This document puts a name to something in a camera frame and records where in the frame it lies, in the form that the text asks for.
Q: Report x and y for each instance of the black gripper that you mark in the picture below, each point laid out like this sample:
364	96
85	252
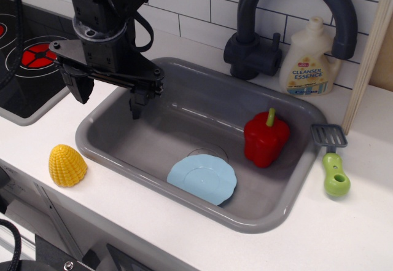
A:
115	60

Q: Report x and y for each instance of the green handled grey spatula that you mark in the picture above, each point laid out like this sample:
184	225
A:
331	136

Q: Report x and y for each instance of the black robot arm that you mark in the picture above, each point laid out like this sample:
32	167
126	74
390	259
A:
108	17

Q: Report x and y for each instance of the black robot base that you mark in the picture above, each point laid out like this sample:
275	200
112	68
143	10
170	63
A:
48	257

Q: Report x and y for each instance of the grey sink basin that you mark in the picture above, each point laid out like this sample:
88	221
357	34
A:
204	112

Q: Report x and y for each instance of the light blue plate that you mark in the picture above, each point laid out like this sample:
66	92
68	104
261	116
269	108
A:
207	177

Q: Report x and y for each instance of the black toy stove top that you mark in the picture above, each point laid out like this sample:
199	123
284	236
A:
37	85

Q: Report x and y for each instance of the yellow toy corn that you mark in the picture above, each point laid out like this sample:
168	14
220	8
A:
66	166

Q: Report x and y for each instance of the dark grey faucet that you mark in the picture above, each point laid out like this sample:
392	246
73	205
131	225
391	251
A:
249	56

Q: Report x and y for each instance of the red toy bell pepper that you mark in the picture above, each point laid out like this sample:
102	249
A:
265	136

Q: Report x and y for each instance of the white cleanser bottle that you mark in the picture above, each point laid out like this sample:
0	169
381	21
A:
306	70

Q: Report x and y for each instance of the light wooden side panel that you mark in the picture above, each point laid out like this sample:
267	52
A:
368	62

